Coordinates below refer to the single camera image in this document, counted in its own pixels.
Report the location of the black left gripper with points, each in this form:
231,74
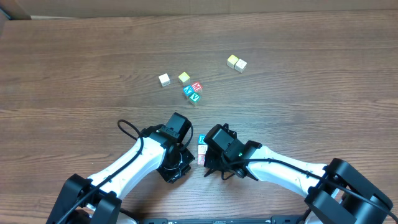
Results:
179,173

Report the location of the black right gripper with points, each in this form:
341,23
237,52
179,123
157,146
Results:
211,163

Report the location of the red Y wooden block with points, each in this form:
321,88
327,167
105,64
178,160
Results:
201,159

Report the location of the plain cream wooden block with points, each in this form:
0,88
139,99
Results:
202,149

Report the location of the blue D wooden block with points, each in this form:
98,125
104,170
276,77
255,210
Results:
201,139

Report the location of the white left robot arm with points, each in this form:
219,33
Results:
98,198

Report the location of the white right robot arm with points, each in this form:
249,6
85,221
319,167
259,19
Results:
334,193

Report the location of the green V wooden block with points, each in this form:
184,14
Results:
194,98

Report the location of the blue X wooden block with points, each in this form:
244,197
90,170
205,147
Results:
188,91

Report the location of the red M wooden block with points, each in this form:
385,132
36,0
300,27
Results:
197,87

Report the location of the white picture wooden block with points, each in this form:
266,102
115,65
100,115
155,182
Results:
164,79

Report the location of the yellow top wooden block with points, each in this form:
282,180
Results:
231,61

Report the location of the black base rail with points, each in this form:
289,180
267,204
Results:
217,220

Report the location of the yellow ring wooden block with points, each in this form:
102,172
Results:
240,65

